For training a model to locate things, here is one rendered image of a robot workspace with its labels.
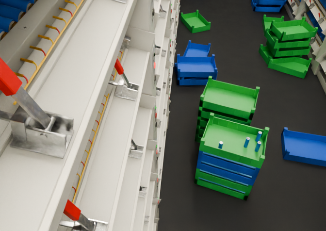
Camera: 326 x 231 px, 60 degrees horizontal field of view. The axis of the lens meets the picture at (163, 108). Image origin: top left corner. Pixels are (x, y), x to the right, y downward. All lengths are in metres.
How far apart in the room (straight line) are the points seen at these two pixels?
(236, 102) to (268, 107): 0.56
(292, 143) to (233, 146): 0.64
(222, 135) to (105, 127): 1.08
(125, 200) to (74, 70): 0.39
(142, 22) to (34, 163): 0.47
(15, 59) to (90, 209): 0.22
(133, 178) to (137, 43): 0.31
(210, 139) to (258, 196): 0.46
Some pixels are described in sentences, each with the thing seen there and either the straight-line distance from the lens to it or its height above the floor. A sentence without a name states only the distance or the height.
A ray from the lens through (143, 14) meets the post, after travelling 0.63.
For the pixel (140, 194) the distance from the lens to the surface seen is 0.85.
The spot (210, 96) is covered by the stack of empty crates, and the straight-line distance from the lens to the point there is 1.70.
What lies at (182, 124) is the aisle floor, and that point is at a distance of 1.97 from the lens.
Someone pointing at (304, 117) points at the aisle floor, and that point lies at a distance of 2.24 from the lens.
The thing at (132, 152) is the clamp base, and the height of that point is 0.92.
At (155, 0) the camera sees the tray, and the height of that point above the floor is 1.10.
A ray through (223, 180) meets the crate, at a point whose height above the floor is 0.12.
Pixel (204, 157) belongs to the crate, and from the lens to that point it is 1.47.
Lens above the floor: 1.47
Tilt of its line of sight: 45 degrees down
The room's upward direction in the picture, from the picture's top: straight up
